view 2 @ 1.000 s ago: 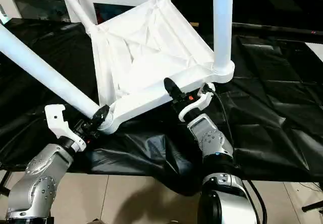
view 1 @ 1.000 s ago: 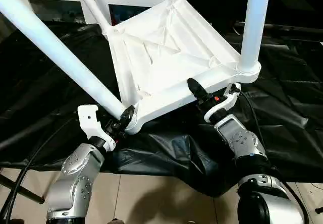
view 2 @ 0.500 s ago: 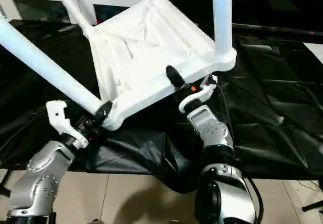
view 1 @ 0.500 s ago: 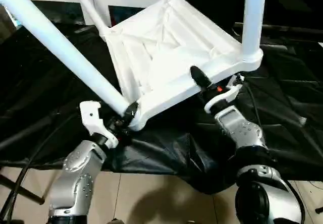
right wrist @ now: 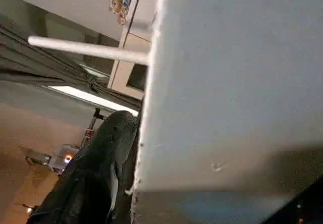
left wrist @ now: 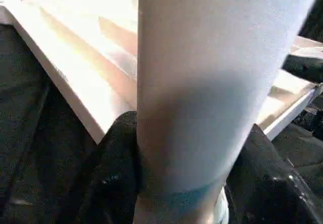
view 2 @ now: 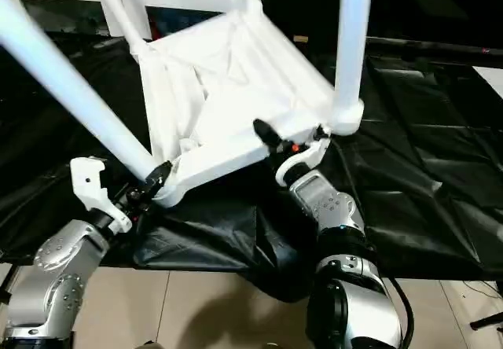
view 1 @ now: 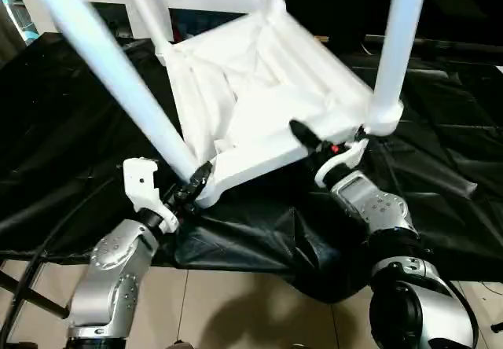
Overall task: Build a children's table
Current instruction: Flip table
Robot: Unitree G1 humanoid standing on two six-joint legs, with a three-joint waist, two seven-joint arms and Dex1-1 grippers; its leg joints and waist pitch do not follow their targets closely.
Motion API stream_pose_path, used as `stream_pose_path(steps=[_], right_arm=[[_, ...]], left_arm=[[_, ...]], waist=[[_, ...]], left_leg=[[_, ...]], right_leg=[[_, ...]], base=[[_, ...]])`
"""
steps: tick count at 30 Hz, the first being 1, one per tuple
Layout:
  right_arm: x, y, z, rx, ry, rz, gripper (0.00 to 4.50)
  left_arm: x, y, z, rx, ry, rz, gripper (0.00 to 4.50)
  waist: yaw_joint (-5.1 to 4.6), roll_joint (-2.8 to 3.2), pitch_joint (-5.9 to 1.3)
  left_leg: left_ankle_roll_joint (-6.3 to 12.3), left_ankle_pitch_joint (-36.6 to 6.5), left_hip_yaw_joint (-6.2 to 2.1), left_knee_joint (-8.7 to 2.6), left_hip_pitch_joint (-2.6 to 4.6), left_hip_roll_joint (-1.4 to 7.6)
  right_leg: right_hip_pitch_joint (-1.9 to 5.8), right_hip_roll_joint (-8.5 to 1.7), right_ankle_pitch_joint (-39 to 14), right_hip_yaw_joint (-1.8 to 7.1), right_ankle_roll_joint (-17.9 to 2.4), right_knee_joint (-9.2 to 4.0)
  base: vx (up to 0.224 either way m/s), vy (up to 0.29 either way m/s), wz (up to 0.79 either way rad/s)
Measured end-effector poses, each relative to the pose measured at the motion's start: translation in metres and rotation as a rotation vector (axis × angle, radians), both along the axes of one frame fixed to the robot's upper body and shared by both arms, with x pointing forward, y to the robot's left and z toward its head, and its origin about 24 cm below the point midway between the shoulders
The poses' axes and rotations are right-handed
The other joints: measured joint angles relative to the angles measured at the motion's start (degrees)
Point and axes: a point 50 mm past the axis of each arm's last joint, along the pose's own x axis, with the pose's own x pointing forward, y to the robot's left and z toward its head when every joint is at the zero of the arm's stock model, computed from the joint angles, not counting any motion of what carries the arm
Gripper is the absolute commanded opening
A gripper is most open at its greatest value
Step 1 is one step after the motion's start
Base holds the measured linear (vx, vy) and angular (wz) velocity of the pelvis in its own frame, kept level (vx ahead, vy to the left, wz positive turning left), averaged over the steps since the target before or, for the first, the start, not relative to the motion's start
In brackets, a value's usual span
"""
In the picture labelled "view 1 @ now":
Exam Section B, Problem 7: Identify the white plastic table top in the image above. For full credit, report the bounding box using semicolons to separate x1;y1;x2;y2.
161;9;406;208

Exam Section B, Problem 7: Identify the black plastic mat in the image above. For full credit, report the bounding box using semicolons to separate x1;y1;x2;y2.
0;31;503;303

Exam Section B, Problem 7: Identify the black bar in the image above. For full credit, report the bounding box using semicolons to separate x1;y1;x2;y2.
362;39;503;59

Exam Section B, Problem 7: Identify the grey curtain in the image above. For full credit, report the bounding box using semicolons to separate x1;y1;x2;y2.
0;0;36;51

